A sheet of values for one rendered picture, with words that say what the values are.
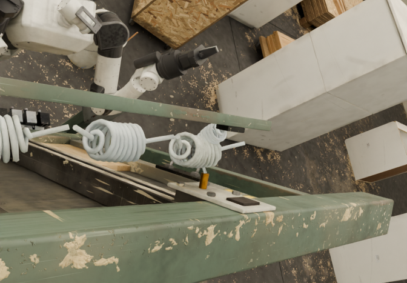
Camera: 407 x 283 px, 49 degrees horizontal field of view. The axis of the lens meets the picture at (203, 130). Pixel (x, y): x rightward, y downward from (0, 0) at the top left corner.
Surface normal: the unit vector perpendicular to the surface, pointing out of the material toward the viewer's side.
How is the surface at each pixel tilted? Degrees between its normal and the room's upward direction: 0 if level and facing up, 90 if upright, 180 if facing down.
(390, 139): 90
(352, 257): 90
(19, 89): 30
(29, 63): 0
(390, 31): 90
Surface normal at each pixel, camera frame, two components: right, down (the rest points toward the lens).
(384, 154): -0.69, -0.18
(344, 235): 0.72, 0.16
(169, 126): 0.71, -0.36
